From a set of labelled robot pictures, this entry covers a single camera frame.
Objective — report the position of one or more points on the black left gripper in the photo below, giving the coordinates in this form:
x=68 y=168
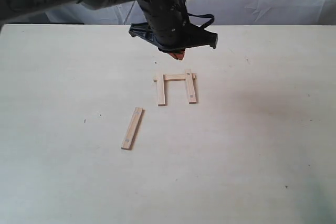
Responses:
x=170 y=31

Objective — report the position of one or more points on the wooden stick with holes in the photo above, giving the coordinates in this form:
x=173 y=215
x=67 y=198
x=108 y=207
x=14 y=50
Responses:
x=190 y=87

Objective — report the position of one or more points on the plain wooden stick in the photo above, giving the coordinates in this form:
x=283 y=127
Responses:
x=160 y=89

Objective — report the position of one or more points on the wooden stick with screws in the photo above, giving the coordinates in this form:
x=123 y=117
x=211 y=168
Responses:
x=132 y=129

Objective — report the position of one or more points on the horizontal wooden stick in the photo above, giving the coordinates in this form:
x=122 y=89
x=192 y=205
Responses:
x=175 y=77

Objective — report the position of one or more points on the white backdrop cloth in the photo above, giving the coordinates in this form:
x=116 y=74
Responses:
x=226 y=12

